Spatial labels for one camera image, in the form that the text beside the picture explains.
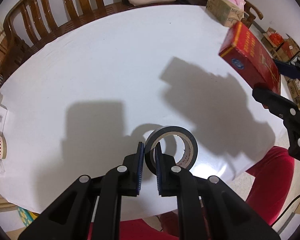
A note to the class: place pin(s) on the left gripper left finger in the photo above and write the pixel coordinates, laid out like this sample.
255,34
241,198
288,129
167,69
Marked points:
132,178

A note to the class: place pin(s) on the black electrical tape roll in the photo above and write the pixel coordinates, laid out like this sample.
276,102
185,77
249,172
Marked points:
168,134

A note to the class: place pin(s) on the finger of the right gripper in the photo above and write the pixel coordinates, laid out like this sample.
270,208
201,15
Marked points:
291,70
275,103

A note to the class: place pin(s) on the cardboard boxes pile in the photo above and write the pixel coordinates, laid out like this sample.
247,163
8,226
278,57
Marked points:
286,50

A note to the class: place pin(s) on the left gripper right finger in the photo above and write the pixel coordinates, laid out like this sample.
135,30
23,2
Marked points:
167,182

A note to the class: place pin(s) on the wooden bench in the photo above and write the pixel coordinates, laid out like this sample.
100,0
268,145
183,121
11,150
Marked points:
41,26

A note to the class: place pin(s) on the red cigarette pack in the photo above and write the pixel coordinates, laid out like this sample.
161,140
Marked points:
247,55

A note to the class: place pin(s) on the wooden armchair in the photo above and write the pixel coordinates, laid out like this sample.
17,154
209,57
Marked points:
251,12

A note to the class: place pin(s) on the person left leg red trousers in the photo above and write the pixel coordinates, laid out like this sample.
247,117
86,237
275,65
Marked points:
139,229

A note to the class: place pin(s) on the cardboard tissue box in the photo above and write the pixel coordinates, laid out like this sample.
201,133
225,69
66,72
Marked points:
226,12

